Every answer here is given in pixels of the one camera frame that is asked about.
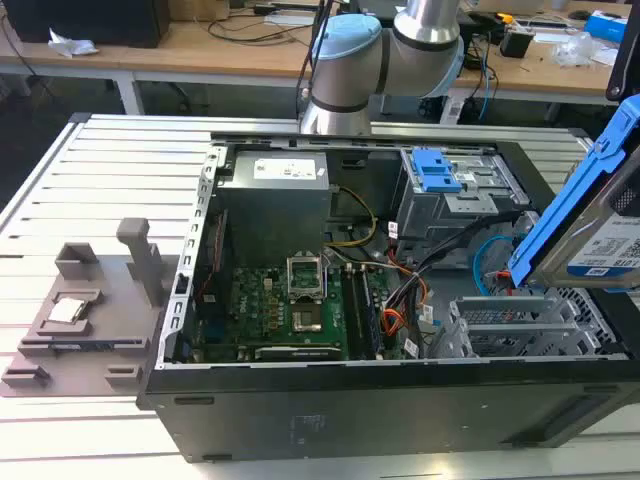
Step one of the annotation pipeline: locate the hard disk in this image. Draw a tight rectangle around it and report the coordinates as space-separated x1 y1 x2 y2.
507 93 640 294

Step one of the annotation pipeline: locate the blue disk wire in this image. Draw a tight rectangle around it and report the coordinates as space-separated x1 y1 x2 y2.
473 236 517 301

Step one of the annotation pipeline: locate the red yellow power wire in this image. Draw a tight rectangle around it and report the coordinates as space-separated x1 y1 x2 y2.
382 272 434 339

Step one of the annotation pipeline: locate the metal disk bay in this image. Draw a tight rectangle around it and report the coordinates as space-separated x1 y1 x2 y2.
429 293 626 359

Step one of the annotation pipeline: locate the RAM stick in slot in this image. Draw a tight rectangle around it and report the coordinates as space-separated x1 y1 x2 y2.
359 269 386 359

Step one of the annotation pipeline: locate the blue cardboard box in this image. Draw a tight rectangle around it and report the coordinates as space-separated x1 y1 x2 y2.
583 10 630 66

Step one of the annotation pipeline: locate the clear plastic bag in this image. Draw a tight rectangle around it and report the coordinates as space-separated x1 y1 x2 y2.
552 32 606 69

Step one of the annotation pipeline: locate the small black box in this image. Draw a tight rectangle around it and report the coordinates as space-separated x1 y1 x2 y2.
499 27 536 59

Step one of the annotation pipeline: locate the metal drive cage blue latch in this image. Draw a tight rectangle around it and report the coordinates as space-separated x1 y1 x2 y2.
392 147 531 251

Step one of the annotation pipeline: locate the metal socket cover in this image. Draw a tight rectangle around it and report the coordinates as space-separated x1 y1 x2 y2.
285 255 326 304

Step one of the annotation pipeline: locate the grey power supply unit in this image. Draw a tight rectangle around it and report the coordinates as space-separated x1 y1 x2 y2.
215 149 335 261

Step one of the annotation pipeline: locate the CPU socket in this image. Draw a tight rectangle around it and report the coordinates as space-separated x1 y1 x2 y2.
290 305 325 335

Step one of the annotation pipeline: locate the wooden desk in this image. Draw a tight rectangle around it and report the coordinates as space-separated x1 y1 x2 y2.
0 19 617 116

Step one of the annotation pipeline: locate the black graphics card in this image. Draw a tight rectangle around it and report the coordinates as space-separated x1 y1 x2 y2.
254 344 346 363

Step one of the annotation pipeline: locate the green motherboard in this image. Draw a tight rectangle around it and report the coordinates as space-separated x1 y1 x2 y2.
192 259 386 364

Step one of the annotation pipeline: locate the black PC case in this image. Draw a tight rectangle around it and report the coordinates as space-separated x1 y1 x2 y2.
135 130 640 465

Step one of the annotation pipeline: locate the large black box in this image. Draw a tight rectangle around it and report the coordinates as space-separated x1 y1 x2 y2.
2 0 171 50

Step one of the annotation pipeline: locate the crumpled white paper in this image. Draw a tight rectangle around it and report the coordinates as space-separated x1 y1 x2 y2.
47 27 100 57

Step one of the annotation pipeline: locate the grey parts rack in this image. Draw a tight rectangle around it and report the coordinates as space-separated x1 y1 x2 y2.
1 218 174 399

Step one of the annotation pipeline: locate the RAM stick with blue label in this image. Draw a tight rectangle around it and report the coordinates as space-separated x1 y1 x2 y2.
49 339 144 352

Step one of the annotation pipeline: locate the silver CPU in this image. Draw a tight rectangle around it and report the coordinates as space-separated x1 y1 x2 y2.
49 298 86 324

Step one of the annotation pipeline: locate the black sleeved cable bundle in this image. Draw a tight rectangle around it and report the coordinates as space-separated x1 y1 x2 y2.
399 208 524 284

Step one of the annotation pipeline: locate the yellow cable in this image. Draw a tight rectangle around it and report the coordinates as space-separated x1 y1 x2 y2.
324 187 379 249

